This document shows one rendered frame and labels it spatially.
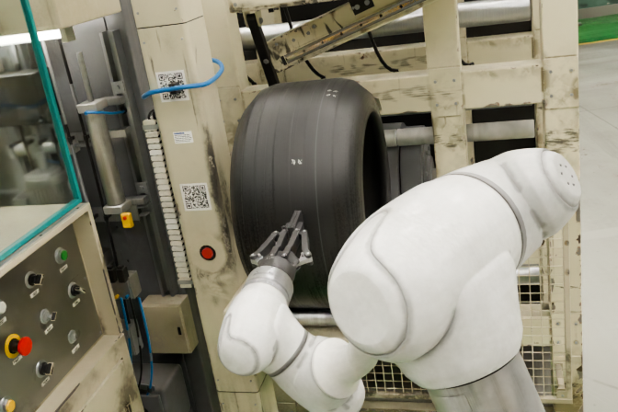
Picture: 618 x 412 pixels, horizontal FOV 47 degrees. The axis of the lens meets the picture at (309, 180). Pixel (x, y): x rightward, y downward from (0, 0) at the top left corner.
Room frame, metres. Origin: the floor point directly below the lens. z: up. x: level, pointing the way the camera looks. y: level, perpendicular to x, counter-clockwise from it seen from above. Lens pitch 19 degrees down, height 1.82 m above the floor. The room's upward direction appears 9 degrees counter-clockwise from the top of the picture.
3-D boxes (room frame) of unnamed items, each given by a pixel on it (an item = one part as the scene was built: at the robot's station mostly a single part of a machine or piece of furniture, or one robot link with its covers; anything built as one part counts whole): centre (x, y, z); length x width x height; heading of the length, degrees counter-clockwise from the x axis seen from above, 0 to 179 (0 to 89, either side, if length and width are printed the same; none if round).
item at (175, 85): (1.77, 0.27, 1.51); 0.19 x 0.19 x 0.06; 74
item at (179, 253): (1.76, 0.36, 1.19); 0.05 x 0.04 x 0.48; 164
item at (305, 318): (1.58, 0.06, 0.90); 0.35 x 0.05 x 0.05; 74
